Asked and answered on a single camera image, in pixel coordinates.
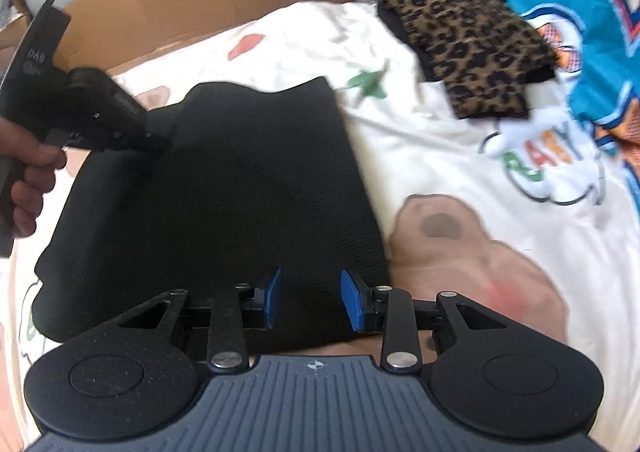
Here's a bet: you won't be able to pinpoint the leopard print folded garment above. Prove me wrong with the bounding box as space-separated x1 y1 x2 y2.
375 0 556 120

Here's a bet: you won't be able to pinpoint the teal printed blanket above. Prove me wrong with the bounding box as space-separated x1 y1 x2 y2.
506 0 640 168

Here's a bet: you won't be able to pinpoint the person's left hand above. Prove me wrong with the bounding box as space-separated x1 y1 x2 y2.
1 118 66 238

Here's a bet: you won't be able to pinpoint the black shorts with bear pattern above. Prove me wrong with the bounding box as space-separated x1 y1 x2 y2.
32 78 390 354

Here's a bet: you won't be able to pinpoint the cream bear print bedsheet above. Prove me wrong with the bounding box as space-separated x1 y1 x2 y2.
0 0 640 452

